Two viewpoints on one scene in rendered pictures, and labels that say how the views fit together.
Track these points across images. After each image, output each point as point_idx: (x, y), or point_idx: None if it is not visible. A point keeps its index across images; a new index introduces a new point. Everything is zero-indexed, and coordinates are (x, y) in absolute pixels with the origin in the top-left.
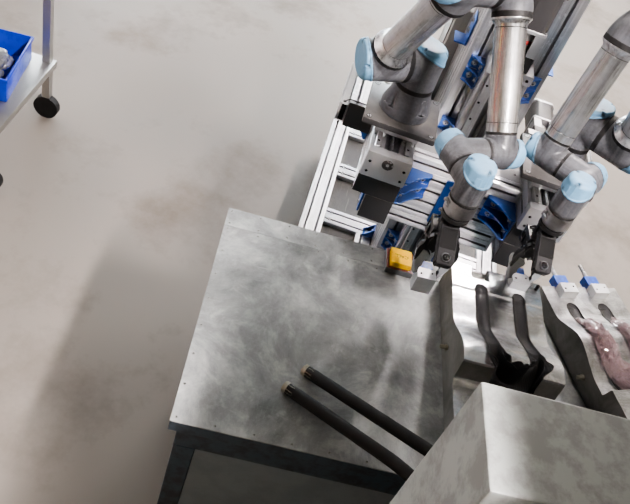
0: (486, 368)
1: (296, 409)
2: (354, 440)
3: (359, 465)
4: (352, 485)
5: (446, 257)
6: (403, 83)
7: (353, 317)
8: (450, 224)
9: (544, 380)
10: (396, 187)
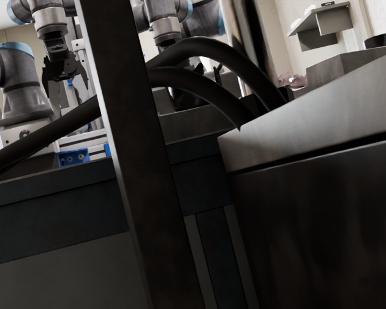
0: (157, 92)
1: None
2: (16, 146)
3: (42, 173)
4: (74, 246)
5: (56, 45)
6: (6, 84)
7: None
8: (51, 38)
9: (223, 73)
10: (53, 162)
